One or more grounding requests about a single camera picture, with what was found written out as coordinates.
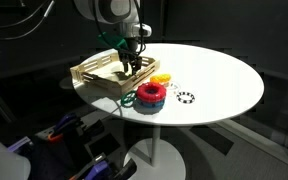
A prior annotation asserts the white curved object corner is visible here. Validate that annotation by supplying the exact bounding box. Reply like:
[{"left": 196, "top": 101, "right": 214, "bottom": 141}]
[{"left": 0, "top": 142, "right": 31, "bottom": 180}]

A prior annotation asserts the wooden slatted tray box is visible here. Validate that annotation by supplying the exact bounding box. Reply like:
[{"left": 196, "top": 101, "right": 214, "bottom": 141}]
[{"left": 70, "top": 50, "right": 160, "bottom": 96}]

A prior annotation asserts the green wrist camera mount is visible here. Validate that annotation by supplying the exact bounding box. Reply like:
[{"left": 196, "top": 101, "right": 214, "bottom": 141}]
[{"left": 98, "top": 32, "right": 128, "bottom": 50}]

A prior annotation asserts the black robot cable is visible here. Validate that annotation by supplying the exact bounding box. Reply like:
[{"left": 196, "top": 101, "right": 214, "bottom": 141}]
[{"left": 0, "top": 0, "right": 57, "bottom": 42}]

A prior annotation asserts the black and white ring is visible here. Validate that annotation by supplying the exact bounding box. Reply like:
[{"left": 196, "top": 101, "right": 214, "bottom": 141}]
[{"left": 175, "top": 91, "right": 196, "bottom": 104}]

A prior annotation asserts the green thin ring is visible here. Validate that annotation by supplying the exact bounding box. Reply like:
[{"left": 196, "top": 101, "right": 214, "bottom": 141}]
[{"left": 120, "top": 90, "right": 138, "bottom": 108}]

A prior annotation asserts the blue ridged ring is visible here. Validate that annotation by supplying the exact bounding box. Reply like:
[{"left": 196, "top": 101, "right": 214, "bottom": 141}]
[{"left": 135, "top": 96, "right": 166, "bottom": 111}]

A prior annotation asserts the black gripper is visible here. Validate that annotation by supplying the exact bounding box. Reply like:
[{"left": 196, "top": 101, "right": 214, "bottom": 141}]
[{"left": 118, "top": 37, "right": 146, "bottom": 75}]

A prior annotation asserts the clear transparent ring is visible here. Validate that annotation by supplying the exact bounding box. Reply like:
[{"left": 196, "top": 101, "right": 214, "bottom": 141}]
[{"left": 165, "top": 80, "right": 182, "bottom": 96}]

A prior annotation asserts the orange-yellow ridged ring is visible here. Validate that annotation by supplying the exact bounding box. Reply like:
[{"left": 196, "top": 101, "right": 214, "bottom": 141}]
[{"left": 149, "top": 72, "right": 172, "bottom": 84}]

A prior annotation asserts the purple and orange clamp tool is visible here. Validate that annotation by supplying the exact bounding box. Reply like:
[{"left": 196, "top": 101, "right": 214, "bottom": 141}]
[{"left": 47, "top": 113, "right": 82, "bottom": 142}]

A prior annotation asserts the white round pedestal table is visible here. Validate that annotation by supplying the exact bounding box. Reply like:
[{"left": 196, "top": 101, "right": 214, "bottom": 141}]
[{"left": 73, "top": 43, "right": 264, "bottom": 180}]

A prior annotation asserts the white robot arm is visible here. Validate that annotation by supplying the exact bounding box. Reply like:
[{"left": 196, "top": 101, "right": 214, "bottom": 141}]
[{"left": 73, "top": 0, "right": 152, "bottom": 74}]

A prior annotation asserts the red ridged ring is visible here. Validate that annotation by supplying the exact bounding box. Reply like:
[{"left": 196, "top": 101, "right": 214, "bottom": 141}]
[{"left": 136, "top": 82, "right": 168, "bottom": 103}]

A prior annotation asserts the purple black device bottom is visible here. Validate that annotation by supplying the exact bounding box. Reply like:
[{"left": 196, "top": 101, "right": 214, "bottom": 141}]
[{"left": 69, "top": 153, "right": 137, "bottom": 180}]

